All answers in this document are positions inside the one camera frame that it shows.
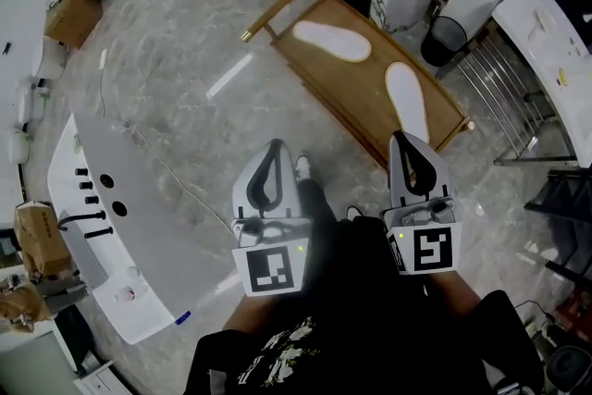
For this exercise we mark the white desk with dark frame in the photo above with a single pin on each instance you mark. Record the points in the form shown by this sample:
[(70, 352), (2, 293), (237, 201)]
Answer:
[(564, 208)]

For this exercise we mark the person's right forearm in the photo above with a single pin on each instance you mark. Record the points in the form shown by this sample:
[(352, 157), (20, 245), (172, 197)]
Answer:
[(451, 296)]

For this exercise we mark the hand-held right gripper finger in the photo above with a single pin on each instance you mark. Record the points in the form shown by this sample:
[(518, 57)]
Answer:
[(441, 185), (393, 185)]

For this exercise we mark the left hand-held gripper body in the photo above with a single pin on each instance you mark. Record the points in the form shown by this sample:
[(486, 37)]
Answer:
[(270, 270)]

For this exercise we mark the small yellow object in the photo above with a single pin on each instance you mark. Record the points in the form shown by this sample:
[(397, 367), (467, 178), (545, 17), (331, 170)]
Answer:
[(562, 77)]

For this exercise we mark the person's white shoe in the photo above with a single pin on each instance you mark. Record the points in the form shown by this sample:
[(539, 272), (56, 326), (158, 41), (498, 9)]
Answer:
[(303, 164)]

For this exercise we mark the white vanity counter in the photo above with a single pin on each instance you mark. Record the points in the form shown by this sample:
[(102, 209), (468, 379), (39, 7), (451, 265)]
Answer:
[(139, 319)]

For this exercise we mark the black tap knob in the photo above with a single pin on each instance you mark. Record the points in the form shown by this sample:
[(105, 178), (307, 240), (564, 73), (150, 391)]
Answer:
[(82, 171), (85, 185), (91, 200)]

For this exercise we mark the wooden shoe rack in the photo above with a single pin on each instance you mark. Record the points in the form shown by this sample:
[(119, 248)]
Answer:
[(351, 78)]

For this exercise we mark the grey ribbed mat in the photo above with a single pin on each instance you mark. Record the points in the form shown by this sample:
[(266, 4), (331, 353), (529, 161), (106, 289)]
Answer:
[(88, 259)]

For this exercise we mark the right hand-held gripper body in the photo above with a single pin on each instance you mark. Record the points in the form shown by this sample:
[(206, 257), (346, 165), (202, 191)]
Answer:
[(432, 247)]

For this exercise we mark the white insole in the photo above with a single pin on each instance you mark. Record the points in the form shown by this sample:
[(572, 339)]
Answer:
[(407, 102), (333, 40)]

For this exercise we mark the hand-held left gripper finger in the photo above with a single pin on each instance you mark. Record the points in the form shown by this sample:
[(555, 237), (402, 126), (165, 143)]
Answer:
[(239, 203), (291, 199)]

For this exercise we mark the white printer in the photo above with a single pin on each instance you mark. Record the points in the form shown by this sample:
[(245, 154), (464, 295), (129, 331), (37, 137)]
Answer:
[(104, 379)]

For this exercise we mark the person's black printed shirt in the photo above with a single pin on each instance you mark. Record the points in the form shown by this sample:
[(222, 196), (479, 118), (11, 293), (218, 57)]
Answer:
[(361, 328)]

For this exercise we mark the person's black trousers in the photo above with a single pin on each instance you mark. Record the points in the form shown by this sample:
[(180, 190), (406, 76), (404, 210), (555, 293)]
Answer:
[(314, 203)]

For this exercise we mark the black faucet spout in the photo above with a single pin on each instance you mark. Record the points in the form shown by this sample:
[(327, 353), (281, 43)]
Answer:
[(83, 217)]

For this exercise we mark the black round seat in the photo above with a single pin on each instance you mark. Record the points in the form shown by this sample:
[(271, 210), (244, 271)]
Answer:
[(571, 367)]

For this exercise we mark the brown cardboard box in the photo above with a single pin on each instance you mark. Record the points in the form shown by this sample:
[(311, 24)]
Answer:
[(74, 11), (39, 236)]

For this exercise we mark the person's left forearm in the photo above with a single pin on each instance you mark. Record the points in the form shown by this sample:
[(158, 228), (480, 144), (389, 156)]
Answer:
[(250, 314)]

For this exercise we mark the white round bin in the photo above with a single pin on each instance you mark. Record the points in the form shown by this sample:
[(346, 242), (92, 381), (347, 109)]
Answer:
[(17, 145), (27, 104), (48, 58)]

